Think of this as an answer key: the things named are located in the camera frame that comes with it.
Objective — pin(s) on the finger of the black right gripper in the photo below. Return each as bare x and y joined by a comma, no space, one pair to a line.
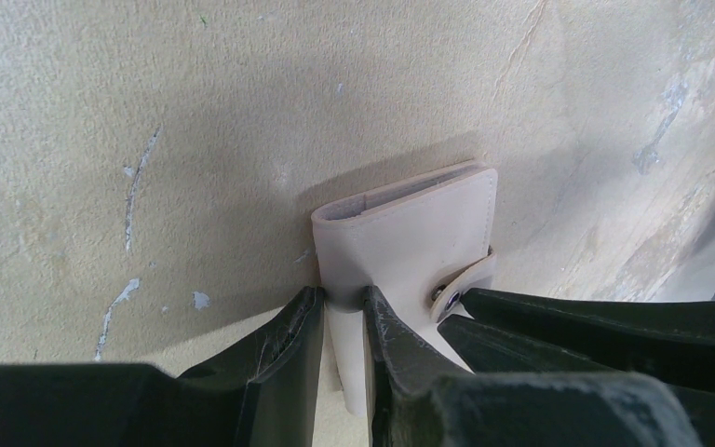
673,342
579,370

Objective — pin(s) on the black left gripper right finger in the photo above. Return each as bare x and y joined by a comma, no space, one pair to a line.
418,397

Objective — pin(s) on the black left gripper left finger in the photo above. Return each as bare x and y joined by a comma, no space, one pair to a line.
260,391

